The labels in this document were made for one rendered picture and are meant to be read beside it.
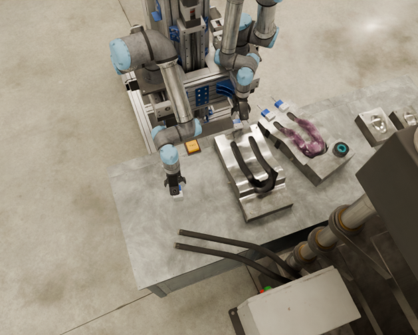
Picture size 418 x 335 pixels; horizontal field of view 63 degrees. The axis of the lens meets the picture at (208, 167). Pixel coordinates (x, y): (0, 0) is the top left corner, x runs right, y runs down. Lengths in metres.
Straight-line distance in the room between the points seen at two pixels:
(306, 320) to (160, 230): 0.96
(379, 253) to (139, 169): 1.31
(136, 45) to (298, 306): 1.07
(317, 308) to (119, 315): 1.73
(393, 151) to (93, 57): 3.22
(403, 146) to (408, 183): 0.07
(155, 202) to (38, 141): 1.64
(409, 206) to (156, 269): 1.29
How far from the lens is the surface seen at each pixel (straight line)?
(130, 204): 1.91
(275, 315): 1.11
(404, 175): 0.76
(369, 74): 3.71
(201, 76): 2.11
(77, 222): 2.84
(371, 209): 0.99
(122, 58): 1.41
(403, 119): 2.34
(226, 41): 1.74
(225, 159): 1.88
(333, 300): 1.15
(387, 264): 1.16
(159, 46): 1.43
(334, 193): 2.01
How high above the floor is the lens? 2.56
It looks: 65 degrees down
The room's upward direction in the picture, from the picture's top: 1 degrees clockwise
